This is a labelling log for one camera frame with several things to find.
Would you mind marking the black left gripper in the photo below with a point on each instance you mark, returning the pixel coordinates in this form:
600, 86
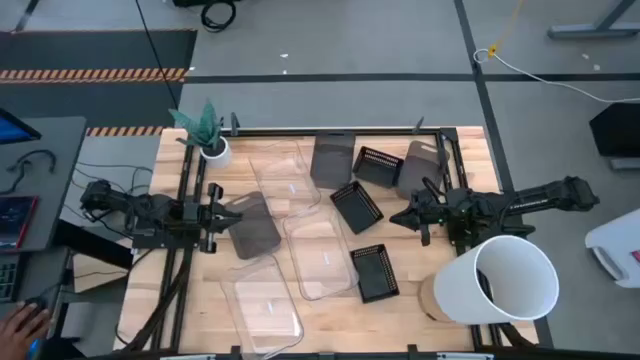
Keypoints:
197, 217

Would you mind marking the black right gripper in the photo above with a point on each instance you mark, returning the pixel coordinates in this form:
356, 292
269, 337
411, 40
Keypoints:
439, 215

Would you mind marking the clear plastic bin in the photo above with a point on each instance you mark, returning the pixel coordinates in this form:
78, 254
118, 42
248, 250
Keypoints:
262, 310
285, 180
320, 255

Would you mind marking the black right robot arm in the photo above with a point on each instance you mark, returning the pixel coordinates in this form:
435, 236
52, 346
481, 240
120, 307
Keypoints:
540, 197

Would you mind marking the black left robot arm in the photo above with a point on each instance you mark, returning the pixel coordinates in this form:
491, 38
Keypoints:
150, 212

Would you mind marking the white plant pot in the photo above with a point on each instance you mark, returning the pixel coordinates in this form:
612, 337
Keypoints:
220, 159

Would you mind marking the round wooden lamp base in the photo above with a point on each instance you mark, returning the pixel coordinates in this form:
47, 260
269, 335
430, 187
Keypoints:
426, 300

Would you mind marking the white cylindrical bucket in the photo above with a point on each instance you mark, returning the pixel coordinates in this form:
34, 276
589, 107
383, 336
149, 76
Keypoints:
460, 295

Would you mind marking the green artificial plant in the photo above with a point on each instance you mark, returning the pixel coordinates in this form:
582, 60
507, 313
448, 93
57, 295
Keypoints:
205, 131

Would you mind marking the orange black hazard tape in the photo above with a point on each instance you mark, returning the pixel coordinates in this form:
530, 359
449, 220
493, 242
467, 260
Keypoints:
90, 75
125, 131

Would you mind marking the gray side desk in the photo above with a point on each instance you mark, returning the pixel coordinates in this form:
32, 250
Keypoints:
55, 190

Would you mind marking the white plastic object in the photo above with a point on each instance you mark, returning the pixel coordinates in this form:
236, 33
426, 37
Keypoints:
617, 240

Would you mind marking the black floor mat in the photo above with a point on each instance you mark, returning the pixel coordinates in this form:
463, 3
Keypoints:
100, 50

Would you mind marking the red framed tablet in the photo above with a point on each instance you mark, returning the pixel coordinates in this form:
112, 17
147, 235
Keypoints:
15, 222

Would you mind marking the black box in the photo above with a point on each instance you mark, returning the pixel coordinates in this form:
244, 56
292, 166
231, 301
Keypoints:
617, 130

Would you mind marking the black keyboard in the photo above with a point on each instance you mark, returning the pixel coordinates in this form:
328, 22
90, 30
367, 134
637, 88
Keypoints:
7, 280

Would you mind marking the computer monitor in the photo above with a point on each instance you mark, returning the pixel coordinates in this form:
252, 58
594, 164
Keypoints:
12, 131

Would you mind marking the person's hand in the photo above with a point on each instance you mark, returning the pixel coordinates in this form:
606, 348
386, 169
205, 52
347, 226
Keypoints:
17, 332

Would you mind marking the gray table leg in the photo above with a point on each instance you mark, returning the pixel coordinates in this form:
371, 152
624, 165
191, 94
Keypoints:
590, 31

